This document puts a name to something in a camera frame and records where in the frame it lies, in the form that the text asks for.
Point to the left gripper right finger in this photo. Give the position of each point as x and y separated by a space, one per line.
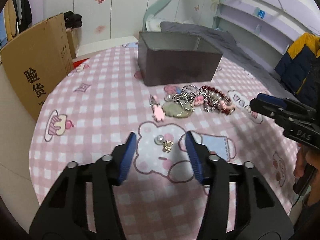
199 157

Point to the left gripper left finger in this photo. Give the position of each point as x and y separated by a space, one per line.
122 157

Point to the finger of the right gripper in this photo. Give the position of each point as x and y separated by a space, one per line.
263 108
272 100

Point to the jade pendant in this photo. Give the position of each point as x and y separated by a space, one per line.
174 110

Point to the person's right hand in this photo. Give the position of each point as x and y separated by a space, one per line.
305 156

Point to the yellow navy jacket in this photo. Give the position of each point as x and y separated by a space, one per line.
295 69

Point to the pearl butterfly earring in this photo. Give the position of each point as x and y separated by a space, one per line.
166 144

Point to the pink checkered tablecloth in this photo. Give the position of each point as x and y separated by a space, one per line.
98 104

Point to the pearl drop earring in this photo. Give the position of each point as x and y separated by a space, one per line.
168 98

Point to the dark metal tin box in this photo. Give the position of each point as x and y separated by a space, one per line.
173 58

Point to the large brown cardboard box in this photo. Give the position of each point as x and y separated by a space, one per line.
36 60

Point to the black clothes pile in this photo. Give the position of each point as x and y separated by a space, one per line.
72 20

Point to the hanging clothes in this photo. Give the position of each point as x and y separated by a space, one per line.
16 17

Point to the pink charm keychain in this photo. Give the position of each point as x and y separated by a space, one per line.
157 111

